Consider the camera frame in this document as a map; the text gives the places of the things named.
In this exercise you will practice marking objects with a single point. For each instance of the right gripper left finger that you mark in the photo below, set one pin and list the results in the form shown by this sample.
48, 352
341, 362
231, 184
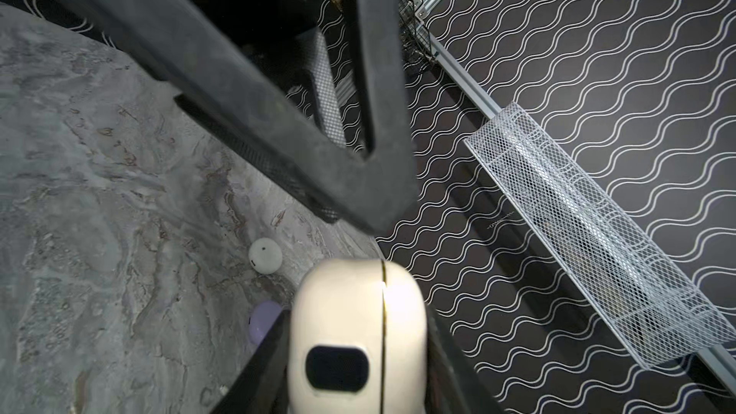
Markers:
262, 386

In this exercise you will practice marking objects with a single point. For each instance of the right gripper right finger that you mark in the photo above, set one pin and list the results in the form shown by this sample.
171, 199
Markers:
452, 385

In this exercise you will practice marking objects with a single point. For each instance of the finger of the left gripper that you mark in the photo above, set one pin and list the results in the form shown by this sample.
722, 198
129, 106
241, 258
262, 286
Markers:
259, 67
257, 159

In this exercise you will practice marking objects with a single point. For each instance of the purple round charging case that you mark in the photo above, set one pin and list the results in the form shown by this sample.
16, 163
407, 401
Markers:
261, 320

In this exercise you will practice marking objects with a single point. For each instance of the white round charging case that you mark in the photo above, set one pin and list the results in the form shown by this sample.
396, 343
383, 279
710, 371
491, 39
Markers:
265, 256

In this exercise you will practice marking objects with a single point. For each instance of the beige charging case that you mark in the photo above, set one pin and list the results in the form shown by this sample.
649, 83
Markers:
358, 340

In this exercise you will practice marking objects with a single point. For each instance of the black wire basket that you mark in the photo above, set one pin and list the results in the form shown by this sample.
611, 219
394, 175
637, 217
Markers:
417, 50

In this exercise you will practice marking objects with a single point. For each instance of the white wire mesh basket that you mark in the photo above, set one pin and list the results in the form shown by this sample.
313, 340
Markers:
647, 302

